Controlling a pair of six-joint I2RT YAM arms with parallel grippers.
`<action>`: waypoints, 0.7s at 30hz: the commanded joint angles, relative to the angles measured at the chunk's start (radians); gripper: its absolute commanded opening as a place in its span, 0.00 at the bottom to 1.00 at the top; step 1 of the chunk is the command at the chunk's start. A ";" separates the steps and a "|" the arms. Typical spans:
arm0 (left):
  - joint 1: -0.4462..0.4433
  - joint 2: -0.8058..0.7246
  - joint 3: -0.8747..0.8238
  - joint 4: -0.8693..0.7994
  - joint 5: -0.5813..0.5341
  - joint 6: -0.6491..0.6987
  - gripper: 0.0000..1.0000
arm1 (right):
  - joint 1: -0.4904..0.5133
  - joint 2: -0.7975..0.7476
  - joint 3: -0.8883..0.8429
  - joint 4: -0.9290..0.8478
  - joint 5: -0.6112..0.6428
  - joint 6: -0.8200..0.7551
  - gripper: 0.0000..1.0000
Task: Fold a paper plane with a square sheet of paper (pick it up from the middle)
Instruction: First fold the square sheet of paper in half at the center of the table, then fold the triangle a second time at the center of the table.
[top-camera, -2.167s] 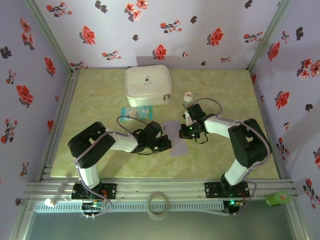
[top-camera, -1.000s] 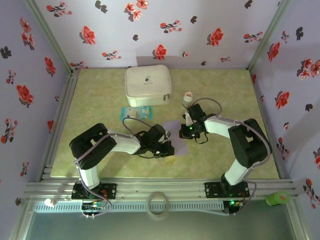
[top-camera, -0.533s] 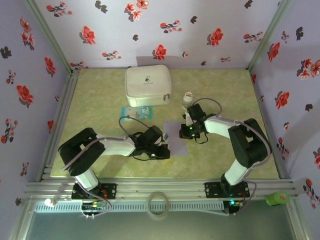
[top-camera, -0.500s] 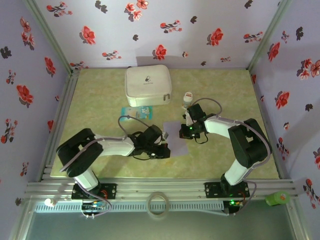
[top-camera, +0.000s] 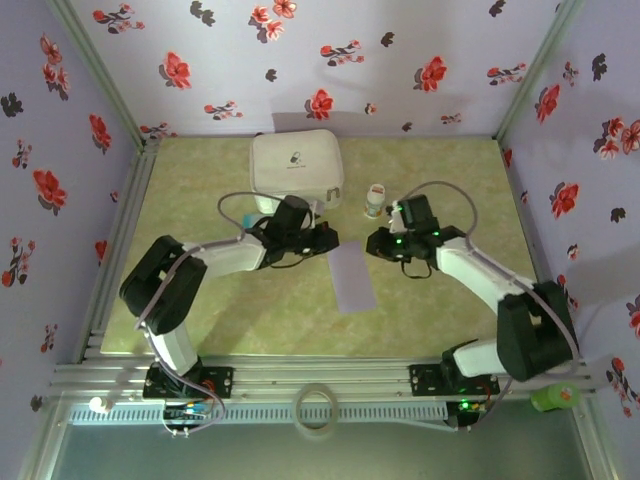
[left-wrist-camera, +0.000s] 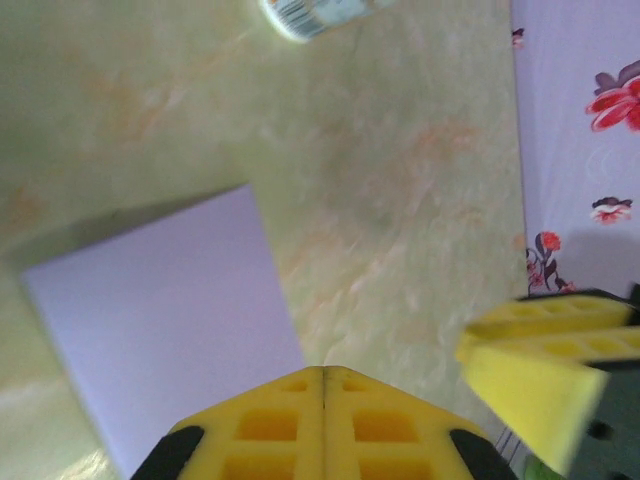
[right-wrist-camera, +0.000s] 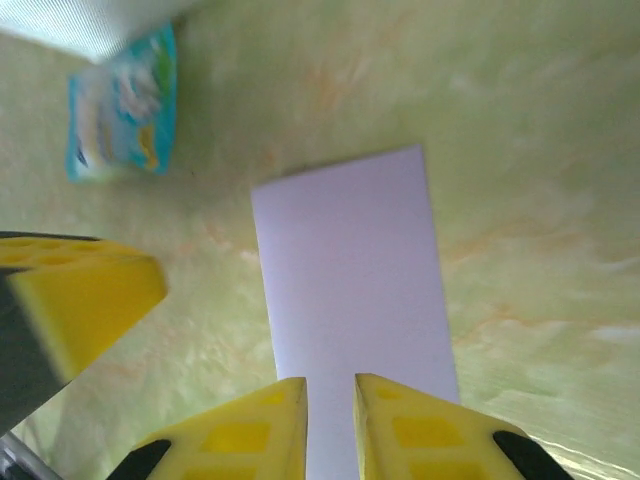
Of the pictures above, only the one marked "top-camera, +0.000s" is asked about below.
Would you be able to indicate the aluminium side rail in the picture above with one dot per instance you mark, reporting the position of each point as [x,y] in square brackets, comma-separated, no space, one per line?
[537,250]
[117,250]

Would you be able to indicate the small white pill bottle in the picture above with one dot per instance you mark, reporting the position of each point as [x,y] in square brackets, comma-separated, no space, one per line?
[375,202]

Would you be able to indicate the green plastic container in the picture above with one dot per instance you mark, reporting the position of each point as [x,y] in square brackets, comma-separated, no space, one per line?
[555,398]

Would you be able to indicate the clear tape roll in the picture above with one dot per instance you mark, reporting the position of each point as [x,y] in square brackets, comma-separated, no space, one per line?
[296,412]

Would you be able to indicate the teal plastic packet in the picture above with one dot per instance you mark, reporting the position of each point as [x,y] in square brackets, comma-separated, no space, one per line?
[252,220]

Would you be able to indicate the small white cap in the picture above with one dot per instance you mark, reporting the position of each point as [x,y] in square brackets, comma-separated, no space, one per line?
[100,404]

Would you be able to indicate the aluminium corner post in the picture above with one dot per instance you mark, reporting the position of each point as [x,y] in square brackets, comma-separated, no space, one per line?
[534,75]
[102,75]

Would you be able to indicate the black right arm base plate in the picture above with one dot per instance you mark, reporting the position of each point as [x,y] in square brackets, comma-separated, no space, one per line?
[425,380]

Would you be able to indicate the pale purple paper sheet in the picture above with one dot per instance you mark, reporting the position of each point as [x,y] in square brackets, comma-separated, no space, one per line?
[352,280]

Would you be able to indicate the small electronics board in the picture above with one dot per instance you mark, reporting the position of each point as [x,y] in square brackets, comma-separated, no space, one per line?
[187,412]
[465,407]

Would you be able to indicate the aluminium frame bar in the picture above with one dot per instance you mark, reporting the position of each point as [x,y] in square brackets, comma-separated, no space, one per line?
[46,440]
[591,440]

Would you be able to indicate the long aluminium frame rail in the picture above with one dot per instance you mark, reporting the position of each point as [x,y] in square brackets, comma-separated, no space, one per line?
[320,375]

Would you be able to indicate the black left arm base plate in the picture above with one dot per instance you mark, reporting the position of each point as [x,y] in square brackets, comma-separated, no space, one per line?
[220,382]

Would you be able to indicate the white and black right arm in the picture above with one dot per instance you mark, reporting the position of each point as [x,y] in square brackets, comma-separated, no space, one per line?
[475,272]

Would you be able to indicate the white zipped medicine pouch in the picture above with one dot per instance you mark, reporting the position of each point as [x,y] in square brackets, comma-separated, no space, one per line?
[295,165]

